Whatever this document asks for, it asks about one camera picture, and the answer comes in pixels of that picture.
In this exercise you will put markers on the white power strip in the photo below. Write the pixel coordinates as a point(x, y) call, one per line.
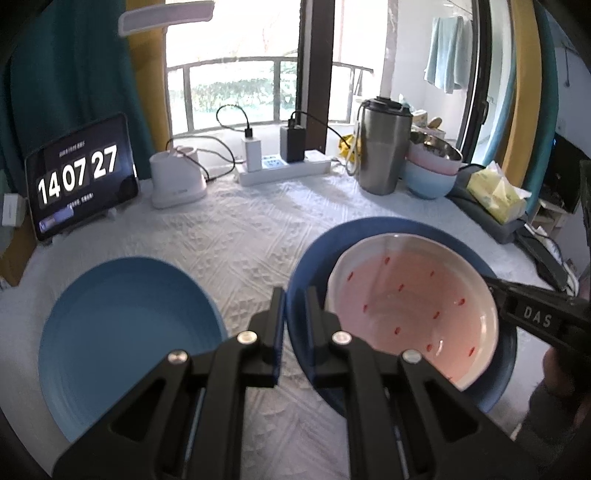
point(275, 169)

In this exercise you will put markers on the tablet showing clock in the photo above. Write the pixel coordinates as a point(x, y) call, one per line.
point(80, 176)

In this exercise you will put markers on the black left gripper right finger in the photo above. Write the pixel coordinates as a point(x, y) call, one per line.
point(405, 419)

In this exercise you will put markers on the dark power bank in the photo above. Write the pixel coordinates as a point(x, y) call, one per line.
point(292, 142)

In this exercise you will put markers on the pink strawberry pattern plate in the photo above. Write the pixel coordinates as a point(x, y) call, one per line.
point(402, 291)

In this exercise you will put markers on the white textured tablecloth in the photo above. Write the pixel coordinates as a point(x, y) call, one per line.
point(237, 243)

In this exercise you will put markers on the steel travel tumbler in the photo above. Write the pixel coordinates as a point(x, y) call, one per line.
point(381, 144)

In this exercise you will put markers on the yellow tissue pack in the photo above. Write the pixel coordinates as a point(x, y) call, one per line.
point(493, 191)

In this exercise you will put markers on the white charger adapter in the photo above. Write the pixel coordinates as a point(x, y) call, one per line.
point(253, 154)

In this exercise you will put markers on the light blue bowl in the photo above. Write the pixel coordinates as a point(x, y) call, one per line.
point(427, 184)

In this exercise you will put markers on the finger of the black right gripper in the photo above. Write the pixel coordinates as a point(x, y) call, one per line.
point(496, 288)

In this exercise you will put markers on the grey folded cloth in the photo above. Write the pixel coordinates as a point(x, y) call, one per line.
point(461, 197)

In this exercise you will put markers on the light blue plate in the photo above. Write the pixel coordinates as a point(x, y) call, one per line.
point(110, 327)

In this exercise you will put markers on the dark blue plate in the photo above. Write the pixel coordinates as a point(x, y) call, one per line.
point(317, 263)

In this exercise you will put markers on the white desk lamp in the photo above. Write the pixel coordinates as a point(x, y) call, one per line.
point(177, 179)

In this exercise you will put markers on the yellow plastic bag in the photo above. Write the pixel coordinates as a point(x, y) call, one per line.
point(345, 145)

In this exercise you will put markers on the yellow curtain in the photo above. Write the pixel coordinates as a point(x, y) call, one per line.
point(148, 62)

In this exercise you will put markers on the right hand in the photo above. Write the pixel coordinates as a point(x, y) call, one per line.
point(565, 374)

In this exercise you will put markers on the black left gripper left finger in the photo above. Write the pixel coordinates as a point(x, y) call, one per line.
point(184, 419)

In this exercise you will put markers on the pink steel-lined bowl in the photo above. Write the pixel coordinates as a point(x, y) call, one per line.
point(434, 154)

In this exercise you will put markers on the teal curtain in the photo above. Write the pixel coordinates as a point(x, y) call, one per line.
point(69, 68)

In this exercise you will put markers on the light blue hanging towel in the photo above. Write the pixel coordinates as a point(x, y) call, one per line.
point(450, 54)

